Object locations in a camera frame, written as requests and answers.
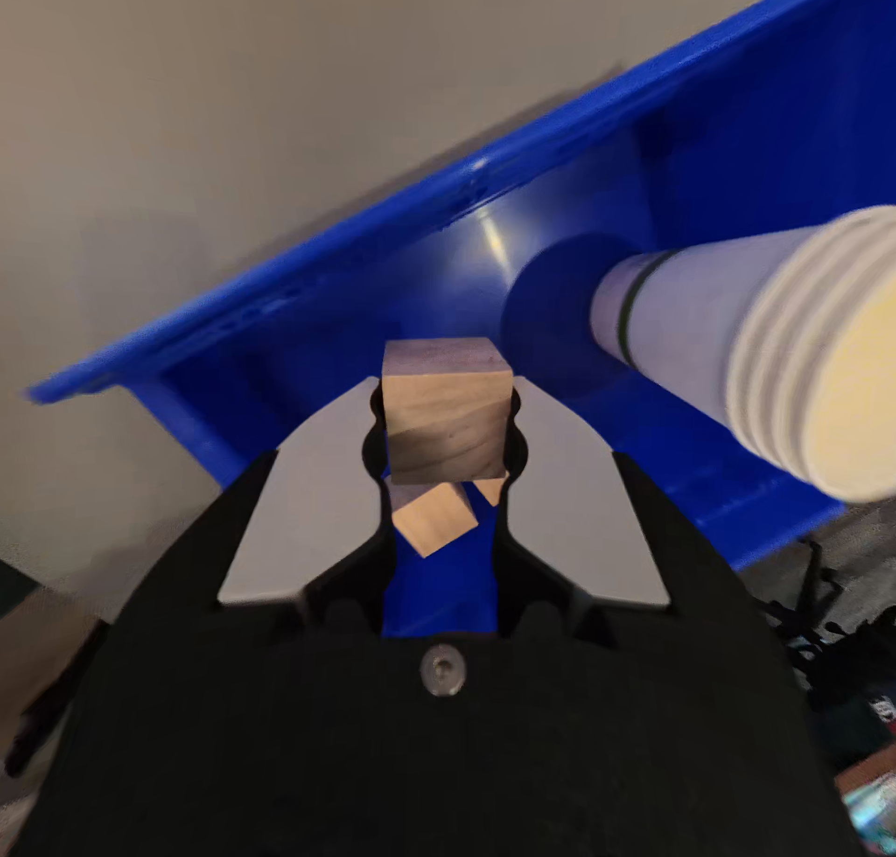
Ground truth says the blue plastic bin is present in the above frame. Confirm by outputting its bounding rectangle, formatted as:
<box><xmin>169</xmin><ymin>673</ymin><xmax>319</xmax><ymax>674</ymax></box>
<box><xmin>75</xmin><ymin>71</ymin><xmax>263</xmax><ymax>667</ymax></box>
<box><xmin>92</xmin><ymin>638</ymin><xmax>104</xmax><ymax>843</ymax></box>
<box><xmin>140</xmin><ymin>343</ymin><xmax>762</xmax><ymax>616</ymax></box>
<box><xmin>24</xmin><ymin>0</ymin><xmax>896</xmax><ymax>640</ymax></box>

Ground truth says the black office chair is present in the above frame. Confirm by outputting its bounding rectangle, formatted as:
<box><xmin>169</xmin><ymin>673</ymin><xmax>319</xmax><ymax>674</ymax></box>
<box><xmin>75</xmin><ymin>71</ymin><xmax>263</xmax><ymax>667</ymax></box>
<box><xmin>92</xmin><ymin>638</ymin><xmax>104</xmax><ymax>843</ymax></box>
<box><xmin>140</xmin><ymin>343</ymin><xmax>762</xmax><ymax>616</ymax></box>
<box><xmin>0</xmin><ymin>650</ymin><xmax>95</xmax><ymax>781</ymax></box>

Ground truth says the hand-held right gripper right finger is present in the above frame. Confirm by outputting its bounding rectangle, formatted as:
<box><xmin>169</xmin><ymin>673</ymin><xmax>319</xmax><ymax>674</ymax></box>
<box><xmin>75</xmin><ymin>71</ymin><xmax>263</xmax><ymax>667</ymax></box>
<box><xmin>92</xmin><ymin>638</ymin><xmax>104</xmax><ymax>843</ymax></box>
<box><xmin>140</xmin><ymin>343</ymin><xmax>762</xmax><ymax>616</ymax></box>
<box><xmin>492</xmin><ymin>376</ymin><xmax>674</xmax><ymax>640</ymax></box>

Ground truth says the black cables bundle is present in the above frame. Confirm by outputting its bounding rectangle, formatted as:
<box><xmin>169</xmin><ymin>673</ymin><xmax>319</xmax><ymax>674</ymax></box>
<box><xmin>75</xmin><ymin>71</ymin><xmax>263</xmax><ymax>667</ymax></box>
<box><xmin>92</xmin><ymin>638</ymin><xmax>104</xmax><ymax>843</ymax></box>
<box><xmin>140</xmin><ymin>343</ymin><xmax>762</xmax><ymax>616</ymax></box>
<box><xmin>756</xmin><ymin>514</ymin><xmax>896</xmax><ymax>732</ymax></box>

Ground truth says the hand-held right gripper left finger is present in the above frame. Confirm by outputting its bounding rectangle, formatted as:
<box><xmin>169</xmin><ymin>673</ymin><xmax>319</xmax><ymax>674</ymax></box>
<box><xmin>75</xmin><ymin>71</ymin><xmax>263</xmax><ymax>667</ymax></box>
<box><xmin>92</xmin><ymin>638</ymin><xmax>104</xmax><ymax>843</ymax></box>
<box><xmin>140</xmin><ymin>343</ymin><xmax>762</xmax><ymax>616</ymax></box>
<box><xmin>217</xmin><ymin>377</ymin><xmax>399</xmax><ymax>640</ymax></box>

